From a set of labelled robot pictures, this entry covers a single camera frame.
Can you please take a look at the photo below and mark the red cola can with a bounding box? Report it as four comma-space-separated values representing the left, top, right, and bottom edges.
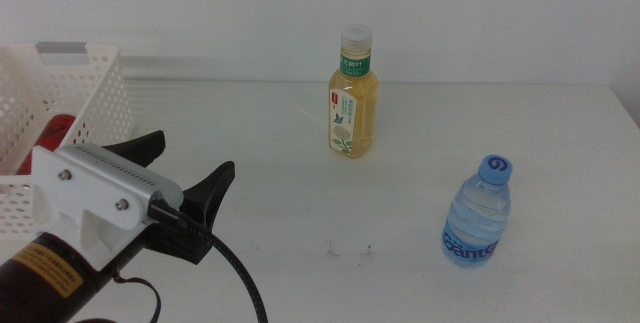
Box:
14, 114, 77, 177

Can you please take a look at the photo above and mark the yellow tea bottle green label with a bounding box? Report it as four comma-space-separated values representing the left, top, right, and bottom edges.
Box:
328, 23, 380, 159

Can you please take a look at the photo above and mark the blue capped water bottle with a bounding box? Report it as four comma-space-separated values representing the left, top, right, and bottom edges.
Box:
441, 154, 515, 269

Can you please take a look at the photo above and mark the white perforated plastic basket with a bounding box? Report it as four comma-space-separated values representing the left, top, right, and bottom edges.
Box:
0, 42, 136, 242

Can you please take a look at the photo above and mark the thin black left gripper cable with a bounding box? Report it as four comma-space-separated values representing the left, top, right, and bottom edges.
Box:
74, 267, 162, 323

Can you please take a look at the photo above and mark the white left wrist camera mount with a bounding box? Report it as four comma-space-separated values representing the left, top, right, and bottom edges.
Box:
30, 142, 185, 272

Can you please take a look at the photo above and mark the grey wall rail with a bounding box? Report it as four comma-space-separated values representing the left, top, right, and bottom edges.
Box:
122, 55, 334, 83

